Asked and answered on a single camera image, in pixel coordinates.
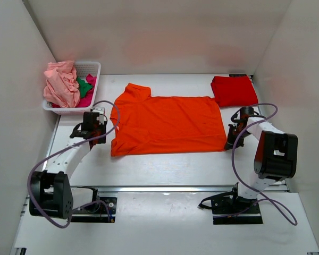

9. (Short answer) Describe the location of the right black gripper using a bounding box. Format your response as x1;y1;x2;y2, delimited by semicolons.
224;124;251;150

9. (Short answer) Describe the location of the orange t shirt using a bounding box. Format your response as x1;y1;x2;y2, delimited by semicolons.
110;83;226;157

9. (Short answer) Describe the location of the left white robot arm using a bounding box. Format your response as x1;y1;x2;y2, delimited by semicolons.
30;108;107;219

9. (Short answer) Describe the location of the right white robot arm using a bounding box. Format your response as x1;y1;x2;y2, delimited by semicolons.
224;106;298;213

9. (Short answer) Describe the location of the magenta t shirt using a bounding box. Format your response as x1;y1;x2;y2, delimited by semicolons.
77;74;97;108

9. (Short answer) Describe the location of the folded red t shirt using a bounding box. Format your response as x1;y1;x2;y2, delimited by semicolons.
211;76;258;108

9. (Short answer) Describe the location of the green t shirt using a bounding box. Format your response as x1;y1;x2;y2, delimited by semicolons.
77;78;93;98

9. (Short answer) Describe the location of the pink t shirt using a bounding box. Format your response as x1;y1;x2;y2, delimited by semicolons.
43;61;80;108

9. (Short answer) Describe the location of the white plastic basket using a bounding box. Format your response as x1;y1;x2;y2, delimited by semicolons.
43;61;101;115

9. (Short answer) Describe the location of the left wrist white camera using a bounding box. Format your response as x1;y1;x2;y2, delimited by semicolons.
91;107;108;124

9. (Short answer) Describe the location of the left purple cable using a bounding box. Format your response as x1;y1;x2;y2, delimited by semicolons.
28;100;121;229

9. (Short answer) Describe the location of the black bracket at wall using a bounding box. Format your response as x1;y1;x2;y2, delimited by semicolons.
229;74;247;77

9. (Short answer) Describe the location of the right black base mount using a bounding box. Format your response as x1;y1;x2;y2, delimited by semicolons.
198;185;263;225

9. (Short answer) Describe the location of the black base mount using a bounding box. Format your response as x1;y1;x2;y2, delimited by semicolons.
71;186;117;224
198;185;263;225

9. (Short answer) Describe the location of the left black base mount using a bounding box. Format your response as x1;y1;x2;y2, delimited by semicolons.
71;186;117;224

